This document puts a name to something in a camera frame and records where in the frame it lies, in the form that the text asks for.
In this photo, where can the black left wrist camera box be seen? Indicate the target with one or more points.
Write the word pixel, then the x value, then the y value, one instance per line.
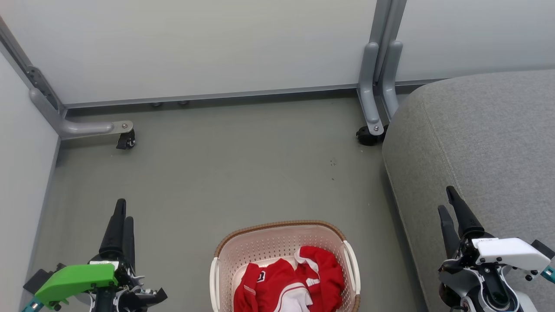
pixel 41 279

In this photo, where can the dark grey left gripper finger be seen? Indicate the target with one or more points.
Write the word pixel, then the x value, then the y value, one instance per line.
pixel 129 242
pixel 113 234

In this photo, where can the white perforated laundry basket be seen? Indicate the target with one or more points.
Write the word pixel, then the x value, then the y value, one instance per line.
pixel 260 247

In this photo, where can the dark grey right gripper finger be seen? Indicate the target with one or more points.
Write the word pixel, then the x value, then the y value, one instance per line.
pixel 465 216
pixel 448 236

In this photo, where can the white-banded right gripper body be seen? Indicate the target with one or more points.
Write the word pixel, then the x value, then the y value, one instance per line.
pixel 511 253

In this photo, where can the red garment with black badge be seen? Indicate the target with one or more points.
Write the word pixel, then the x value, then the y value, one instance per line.
pixel 271 288

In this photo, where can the small black caster wheel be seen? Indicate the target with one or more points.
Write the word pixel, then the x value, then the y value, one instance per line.
pixel 126 140

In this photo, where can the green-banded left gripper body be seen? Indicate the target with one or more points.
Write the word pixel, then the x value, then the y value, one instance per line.
pixel 76 279

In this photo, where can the dark grey bracketed partition post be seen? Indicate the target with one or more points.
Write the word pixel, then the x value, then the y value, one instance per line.
pixel 41 84

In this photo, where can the red garment with white trim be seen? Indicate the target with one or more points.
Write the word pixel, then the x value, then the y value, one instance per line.
pixel 326 277

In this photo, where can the grey fabric sofa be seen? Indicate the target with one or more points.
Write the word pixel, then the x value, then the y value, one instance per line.
pixel 477 143

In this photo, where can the curved grey partition leg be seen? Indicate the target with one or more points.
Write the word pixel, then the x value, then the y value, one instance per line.
pixel 391 73
pixel 367 86

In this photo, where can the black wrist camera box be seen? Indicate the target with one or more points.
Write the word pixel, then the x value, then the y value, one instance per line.
pixel 41 279
pixel 544 249

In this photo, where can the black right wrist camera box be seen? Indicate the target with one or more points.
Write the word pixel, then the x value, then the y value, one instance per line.
pixel 544 249

